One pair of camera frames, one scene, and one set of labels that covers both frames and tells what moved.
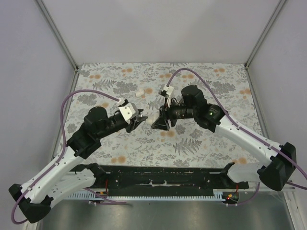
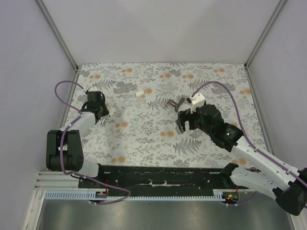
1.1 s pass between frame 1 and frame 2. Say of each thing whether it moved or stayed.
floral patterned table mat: stayed
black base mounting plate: stayed
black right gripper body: moved
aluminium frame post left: stayed
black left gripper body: moved
